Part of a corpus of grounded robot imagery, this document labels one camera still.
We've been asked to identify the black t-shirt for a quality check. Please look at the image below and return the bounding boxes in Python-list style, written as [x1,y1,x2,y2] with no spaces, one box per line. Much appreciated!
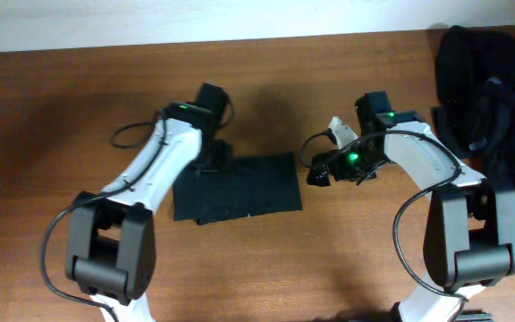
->
[173,153,302,225]

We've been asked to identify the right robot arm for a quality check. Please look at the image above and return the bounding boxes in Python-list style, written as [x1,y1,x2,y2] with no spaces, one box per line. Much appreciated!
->
[302,91,515,322]

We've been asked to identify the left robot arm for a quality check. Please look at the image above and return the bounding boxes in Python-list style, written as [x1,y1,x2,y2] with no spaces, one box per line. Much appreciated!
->
[65,83,231,321]

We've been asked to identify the pile of black clothes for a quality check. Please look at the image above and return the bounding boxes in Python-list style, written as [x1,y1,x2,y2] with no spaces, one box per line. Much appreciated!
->
[434,25,515,186]

